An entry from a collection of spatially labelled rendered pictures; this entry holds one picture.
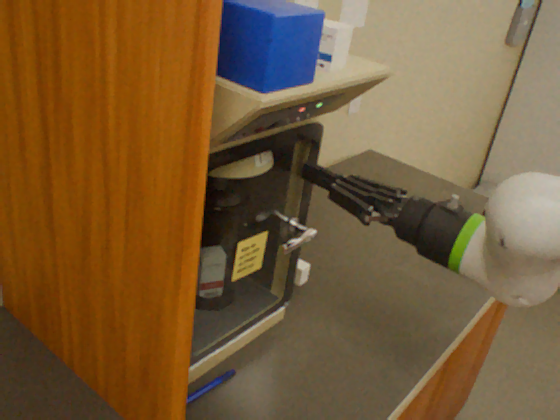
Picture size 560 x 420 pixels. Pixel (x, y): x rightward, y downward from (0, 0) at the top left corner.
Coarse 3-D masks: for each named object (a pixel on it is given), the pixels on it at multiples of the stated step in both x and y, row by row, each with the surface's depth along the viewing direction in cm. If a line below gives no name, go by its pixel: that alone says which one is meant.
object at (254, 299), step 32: (320, 128) 95; (224, 160) 79; (256, 160) 85; (288, 160) 92; (224, 192) 82; (256, 192) 88; (288, 192) 96; (224, 224) 85; (256, 224) 92; (288, 224) 101; (224, 256) 89; (288, 256) 106; (224, 288) 93; (256, 288) 101; (288, 288) 111; (224, 320) 97; (256, 320) 106; (192, 352) 93
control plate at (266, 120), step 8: (336, 96) 80; (304, 104) 74; (312, 104) 77; (328, 104) 83; (272, 112) 69; (280, 112) 71; (288, 112) 74; (296, 112) 77; (304, 112) 80; (312, 112) 84; (256, 120) 69; (264, 120) 71; (272, 120) 74; (280, 120) 77; (296, 120) 83; (248, 128) 71; (256, 128) 74; (264, 128) 77; (272, 128) 81; (232, 136) 72; (240, 136) 74; (248, 136) 77
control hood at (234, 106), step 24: (336, 72) 78; (360, 72) 80; (384, 72) 83; (216, 96) 67; (240, 96) 64; (264, 96) 63; (288, 96) 66; (312, 96) 72; (216, 120) 68; (240, 120) 66; (216, 144) 72
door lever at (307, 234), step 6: (294, 222) 101; (294, 228) 101; (300, 228) 100; (306, 228) 100; (300, 234) 97; (306, 234) 98; (312, 234) 98; (288, 240) 95; (294, 240) 95; (300, 240) 96; (306, 240) 97; (282, 246) 93; (288, 246) 94; (294, 246) 95; (282, 252) 94
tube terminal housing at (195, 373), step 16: (288, 0) 77; (320, 0) 83; (336, 0) 86; (336, 16) 88; (288, 128) 90; (240, 144) 82; (272, 320) 115; (256, 336) 112; (224, 352) 104; (208, 368) 102
